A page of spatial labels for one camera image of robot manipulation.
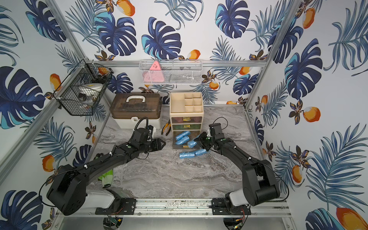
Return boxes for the beige drawer organizer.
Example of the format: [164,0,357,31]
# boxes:
[170,92,204,136]

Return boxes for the clear wall tray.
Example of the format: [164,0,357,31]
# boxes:
[139,59,203,85]

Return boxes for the yellow black pliers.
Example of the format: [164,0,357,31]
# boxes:
[161,120,171,136]

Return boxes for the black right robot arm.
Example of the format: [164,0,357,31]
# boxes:
[194,123,280,215]

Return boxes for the pink triangle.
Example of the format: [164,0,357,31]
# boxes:
[143,61,165,84]

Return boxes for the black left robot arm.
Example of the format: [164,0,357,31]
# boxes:
[47,128,166,216]

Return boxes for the blue roll top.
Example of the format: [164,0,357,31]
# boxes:
[195,149,207,156]

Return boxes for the white tape roll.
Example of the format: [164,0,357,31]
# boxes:
[78,83,103,95]

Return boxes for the brown lidded storage box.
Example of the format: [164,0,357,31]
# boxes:
[110,93,163,129]

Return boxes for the clear lowest drawer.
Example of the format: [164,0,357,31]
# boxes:
[172,130,201,150]

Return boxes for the black wire basket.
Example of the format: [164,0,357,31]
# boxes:
[52,59,114,116]

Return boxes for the green work glove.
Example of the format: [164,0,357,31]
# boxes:
[98,170,114,188]

